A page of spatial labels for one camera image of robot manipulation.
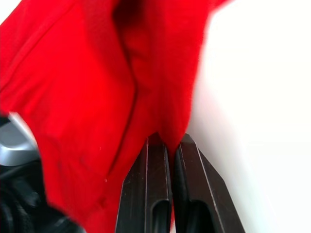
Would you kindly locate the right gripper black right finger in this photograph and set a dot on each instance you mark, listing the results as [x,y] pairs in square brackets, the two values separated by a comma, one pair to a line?
[201,189]

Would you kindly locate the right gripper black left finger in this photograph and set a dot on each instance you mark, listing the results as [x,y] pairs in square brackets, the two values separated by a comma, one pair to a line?
[148,184]

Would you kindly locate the red t-shirt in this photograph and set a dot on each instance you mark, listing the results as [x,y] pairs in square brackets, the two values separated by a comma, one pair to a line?
[85,72]

